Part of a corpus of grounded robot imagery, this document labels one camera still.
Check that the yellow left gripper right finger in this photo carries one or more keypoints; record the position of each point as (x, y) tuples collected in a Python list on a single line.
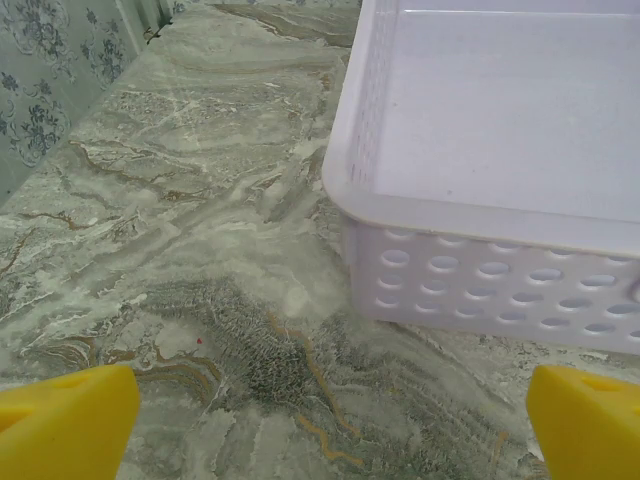
[(590, 430)]

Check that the lavender plastic basket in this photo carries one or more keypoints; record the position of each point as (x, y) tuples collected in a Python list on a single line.
[(500, 125)]

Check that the aluminium frame post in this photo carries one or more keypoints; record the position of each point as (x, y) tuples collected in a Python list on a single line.
[(145, 20)]

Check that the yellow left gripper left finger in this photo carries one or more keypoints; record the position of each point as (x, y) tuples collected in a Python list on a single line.
[(65, 425)]

